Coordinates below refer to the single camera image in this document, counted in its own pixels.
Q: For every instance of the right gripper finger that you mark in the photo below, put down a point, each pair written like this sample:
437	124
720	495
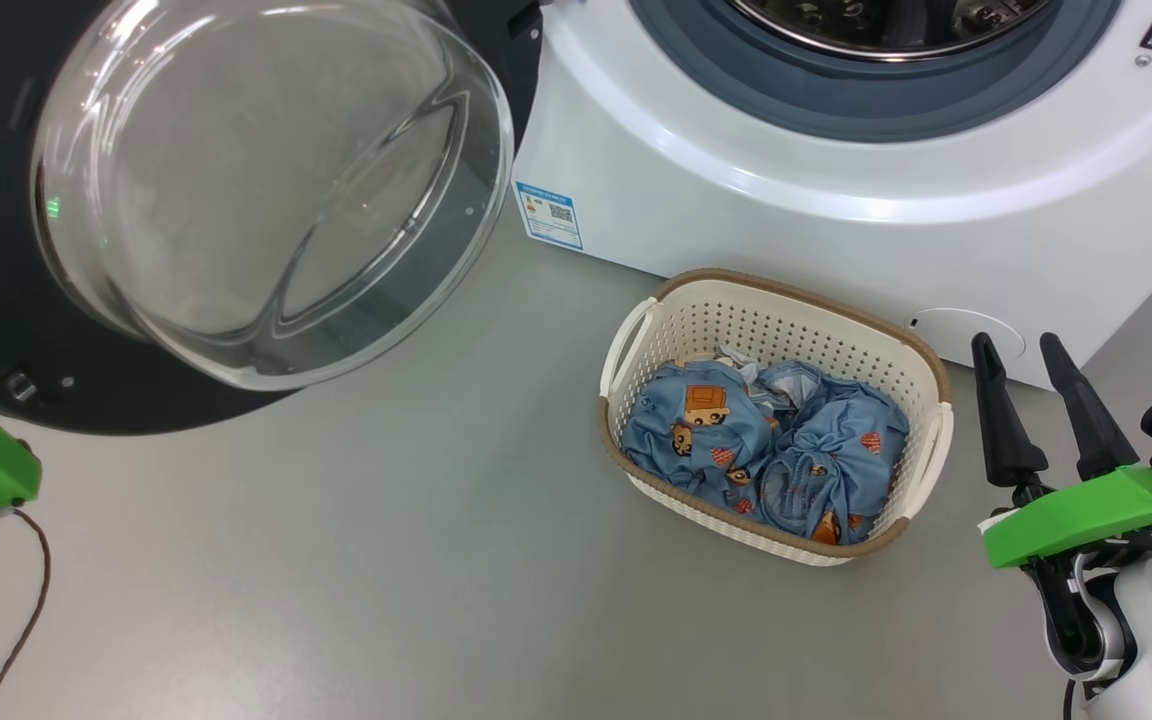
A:
1091	420
1001	430

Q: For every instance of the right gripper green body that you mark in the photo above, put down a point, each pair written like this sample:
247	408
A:
1086	515

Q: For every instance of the round drain filter cover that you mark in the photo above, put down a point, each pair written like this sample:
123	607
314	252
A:
946	335

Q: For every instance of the blue knotted printed garment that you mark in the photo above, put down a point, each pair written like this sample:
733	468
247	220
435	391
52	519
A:
836	460

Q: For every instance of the glass washing machine door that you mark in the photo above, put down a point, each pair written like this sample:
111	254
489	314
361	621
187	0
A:
266	200

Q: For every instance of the grey rubber door gasket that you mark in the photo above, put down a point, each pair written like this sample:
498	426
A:
876	105

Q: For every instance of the blue energy label sticker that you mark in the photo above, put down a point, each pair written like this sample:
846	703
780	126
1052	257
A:
549	215

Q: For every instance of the cream perforated laundry basket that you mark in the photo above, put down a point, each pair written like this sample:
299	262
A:
786	310

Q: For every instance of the white front-load washing machine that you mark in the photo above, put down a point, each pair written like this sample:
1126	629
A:
836	220

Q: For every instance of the perforated steel washer drum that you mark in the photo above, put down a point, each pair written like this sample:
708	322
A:
886	25

